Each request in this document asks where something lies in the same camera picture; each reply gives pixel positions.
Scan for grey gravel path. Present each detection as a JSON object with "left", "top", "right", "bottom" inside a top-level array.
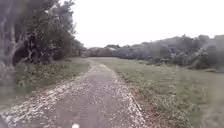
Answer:
[{"left": 0, "top": 61, "right": 149, "bottom": 128}]

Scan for green grass field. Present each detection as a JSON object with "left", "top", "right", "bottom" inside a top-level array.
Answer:
[{"left": 89, "top": 56, "right": 224, "bottom": 128}]

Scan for distant tree line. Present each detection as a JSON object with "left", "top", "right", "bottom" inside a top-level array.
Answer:
[{"left": 81, "top": 33, "right": 224, "bottom": 72}]

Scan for grass verge with weeds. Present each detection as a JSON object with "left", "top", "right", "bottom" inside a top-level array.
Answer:
[{"left": 0, "top": 57, "right": 91, "bottom": 111}]

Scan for large dark trees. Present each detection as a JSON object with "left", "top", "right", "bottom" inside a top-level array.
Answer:
[{"left": 0, "top": 0, "right": 87, "bottom": 68}]

